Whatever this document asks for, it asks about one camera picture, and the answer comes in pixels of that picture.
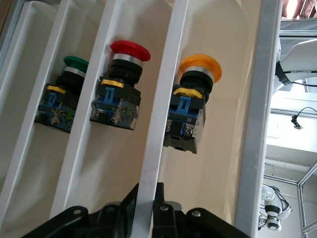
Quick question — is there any aluminium cell frame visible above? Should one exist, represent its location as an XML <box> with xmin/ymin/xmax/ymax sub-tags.
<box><xmin>264</xmin><ymin>161</ymin><xmax>317</xmax><ymax>238</ymax></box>

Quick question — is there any white drawer with green button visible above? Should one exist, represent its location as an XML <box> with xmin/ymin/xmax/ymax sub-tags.
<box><xmin>0</xmin><ymin>0</ymin><xmax>112</xmax><ymax>224</ymax></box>

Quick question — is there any white drawer with yellow button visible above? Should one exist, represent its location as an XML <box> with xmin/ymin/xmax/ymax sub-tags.
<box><xmin>133</xmin><ymin>0</ymin><xmax>263</xmax><ymax>238</ymax></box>

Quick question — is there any small black camera on cable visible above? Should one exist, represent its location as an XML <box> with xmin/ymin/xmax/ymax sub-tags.
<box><xmin>290</xmin><ymin>106</ymin><xmax>315</xmax><ymax>131</ymax></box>

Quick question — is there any green mushroom push button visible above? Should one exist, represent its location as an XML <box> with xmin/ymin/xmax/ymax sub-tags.
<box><xmin>34</xmin><ymin>55</ymin><xmax>89</xmax><ymax>134</ymax></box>

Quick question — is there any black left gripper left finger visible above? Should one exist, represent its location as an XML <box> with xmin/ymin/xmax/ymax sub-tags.
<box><xmin>22</xmin><ymin>182</ymin><xmax>140</xmax><ymax>238</ymax></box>

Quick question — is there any empty white drawer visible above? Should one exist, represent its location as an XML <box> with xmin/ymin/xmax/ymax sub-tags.
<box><xmin>0</xmin><ymin>0</ymin><xmax>59</xmax><ymax>179</ymax></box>

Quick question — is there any white drawer cabinet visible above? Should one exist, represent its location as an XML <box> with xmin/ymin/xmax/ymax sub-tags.
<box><xmin>0</xmin><ymin>0</ymin><xmax>283</xmax><ymax>238</ymax></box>

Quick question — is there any yellow mushroom push button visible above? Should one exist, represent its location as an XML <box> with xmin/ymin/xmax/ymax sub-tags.
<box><xmin>163</xmin><ymin>53</ymin><xmax>223</xmax><ymax>155</ymax></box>

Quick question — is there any red mushroom push button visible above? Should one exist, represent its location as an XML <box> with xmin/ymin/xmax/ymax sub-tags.
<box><xmin>89</xmin><ymin>39</ymin><xmax>151</xmax><ymax>131</ymax></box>

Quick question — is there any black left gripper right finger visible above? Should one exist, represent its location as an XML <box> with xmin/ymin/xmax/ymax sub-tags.
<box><xmin>152</xmin><ymin>182</ymin><xmax>249</xmax><ymax>238</ymax></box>

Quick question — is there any white drawer with red button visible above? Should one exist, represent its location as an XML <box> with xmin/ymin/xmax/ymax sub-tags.
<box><xmin>49</xmin><ymin>0</ymin><xmax>174</xmax><ymax>219</ymax></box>

